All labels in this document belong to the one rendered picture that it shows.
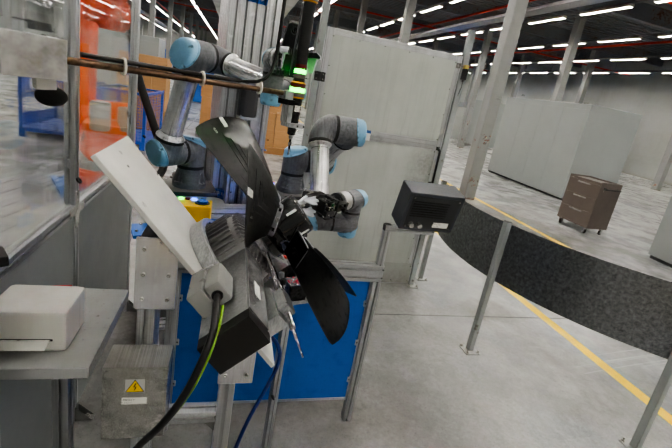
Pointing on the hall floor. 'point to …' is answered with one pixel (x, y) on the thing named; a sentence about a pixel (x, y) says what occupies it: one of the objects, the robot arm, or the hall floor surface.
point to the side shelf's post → (62, 413)
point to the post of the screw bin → (274, 392)
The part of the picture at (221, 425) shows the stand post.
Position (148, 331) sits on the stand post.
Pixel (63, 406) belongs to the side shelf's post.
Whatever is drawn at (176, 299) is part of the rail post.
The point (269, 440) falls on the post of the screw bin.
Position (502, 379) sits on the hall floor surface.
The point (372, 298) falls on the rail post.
